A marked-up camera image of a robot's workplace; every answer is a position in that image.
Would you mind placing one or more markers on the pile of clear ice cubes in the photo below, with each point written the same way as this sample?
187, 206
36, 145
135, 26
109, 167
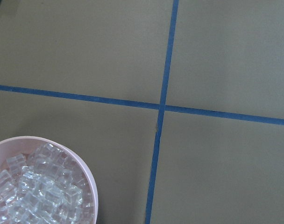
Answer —
46, 186

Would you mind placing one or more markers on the pink bowl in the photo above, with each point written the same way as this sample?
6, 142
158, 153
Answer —
27, 144

